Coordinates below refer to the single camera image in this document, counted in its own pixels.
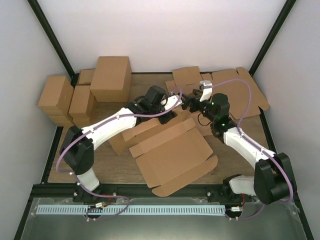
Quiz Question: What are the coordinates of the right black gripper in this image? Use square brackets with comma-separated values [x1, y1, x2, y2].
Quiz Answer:
[179, 89, 217, 123]

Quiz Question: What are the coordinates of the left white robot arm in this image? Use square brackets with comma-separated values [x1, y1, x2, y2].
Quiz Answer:
[58, 85, 182, 202]

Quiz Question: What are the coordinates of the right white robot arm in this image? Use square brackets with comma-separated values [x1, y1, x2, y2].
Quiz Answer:
[182, 93, 297, 205]

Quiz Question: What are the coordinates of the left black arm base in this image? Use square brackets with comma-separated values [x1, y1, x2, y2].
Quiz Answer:
[73, 183, 118, 204]

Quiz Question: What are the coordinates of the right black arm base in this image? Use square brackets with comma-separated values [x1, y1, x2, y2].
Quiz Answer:
[205, 184, 243, 205]

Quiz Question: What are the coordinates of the large folded cardboard box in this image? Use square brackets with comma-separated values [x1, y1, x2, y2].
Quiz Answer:
[90, 56, 132, 103]

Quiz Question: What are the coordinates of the rear small cardboard box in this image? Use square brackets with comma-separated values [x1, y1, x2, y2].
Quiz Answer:
[77, 68, 95, 86]

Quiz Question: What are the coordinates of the stack of flat cardboard blanks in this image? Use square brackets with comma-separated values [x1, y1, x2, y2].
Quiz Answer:
[165, 66, 270, 120]

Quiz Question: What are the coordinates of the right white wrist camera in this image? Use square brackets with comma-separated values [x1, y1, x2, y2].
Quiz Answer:
[199, 80, 213, 102]

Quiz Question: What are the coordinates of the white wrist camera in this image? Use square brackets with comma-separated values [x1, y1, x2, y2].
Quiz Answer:
[160, 95, 183, 111]
[199, 80, 213, 102]

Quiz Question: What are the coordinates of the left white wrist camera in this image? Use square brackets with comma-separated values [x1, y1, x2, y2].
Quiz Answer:
[160, 95, 183, 111]

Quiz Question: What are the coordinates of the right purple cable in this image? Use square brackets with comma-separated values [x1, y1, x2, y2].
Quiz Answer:
[211, 78, 295, 222]

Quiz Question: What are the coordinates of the black aluminium frame rail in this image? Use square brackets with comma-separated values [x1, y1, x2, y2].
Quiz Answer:
[30, 183, 209, 199]

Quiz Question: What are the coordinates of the light blue slotted cable duct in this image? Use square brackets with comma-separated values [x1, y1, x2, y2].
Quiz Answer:
[35, 204, 226, 216]

